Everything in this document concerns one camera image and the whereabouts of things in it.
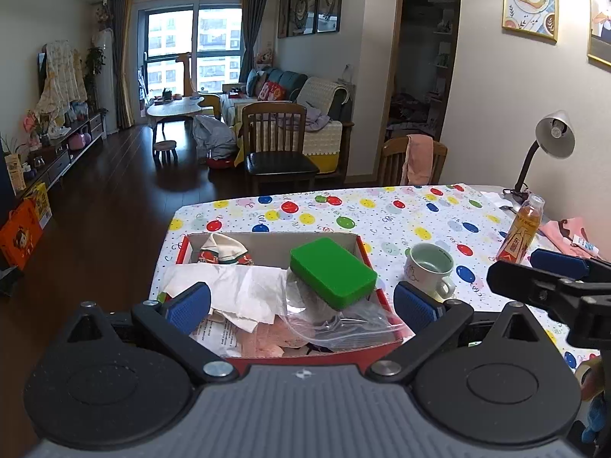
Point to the low tv cabinet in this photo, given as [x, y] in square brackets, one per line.
[62, 157]

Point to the dried flower bunch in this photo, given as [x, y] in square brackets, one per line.
[102, 14]

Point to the orange drink bottle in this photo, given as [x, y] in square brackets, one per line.
[520, 229]

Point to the white crumpled tissue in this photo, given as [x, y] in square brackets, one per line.
[496, 199]

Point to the clear zip bag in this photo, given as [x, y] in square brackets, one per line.
[367, 319]

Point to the orange gift box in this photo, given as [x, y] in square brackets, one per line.
[19, 238]

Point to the grey desk lamp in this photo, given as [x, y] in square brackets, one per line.
[553, 136]

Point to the large window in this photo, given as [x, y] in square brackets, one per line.
[219, 33]

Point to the green houseplant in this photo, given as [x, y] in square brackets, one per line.
[95, 64]

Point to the round coffee table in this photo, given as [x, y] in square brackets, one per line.
[174, 107]

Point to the teal sofa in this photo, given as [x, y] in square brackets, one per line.
[291, 81]

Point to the gold framed figure picture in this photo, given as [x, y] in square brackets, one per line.
[601, 19]

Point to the large grey bag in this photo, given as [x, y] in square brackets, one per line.
[212, 136]

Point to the white paper towel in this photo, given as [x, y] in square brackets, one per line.
[238, 286]

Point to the small wooden stool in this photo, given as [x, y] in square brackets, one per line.
[164, 145]

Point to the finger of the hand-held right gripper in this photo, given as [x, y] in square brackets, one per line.
[558, 262]
[525, 284]

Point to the floral hanging cloth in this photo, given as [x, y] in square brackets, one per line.
[59, 81]

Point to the red cushion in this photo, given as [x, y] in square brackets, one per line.
[272, 91]

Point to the brown paper bag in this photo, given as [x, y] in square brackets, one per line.
[15, 176]

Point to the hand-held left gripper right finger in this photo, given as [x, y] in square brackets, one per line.
[417, 307]

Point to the cream knitted blanket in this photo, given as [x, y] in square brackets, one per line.
[322, 90]

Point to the wooden door frame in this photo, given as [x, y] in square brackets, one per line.
[392, 81]

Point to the lilac cloth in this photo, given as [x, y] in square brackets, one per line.
[317, 119]

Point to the wooden chair with black seat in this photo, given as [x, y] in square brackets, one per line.
[281, 162]

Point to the narrow dark framed picture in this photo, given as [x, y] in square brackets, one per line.
[284, 16]

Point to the pale green ceramic mug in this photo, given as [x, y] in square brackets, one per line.
[420, 276]

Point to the small wooden armchair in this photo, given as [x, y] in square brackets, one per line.
[210, 105]

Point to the brown curtain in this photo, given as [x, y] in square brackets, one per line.
[123, 57]

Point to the christmas print sock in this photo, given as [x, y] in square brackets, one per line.
[224, 250]

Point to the white printed packet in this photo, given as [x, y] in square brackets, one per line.
[217, 336]

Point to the tan wooden figure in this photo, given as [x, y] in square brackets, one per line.
[186, 74]

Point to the green sponge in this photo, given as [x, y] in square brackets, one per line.
[329, 267]

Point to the grey curtain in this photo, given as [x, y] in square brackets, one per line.
[253, 28]

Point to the white tube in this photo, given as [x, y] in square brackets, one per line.
[586, 244]

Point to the pink printed cloth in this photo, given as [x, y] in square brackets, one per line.
[561, 231]

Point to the yellow box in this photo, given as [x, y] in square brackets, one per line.
[40, 203]

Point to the pink flowers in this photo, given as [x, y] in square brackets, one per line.
[34, 124]

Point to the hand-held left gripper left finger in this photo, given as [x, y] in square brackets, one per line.
[186, 307]

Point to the white standing air conditioner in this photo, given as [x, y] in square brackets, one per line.
[107, 81]

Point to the red basin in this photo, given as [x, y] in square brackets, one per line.
[220, 162]

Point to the white shelf unit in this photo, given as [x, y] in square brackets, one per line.
[441, 57]

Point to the red cardboard box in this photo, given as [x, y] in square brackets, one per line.
[267, 243]

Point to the gold framed food picture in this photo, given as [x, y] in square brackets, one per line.
[530, 0]

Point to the pink towel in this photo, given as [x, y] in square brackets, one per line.
[417, 160]

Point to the balloon print tablecloth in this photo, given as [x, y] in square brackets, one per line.
[382, 214]

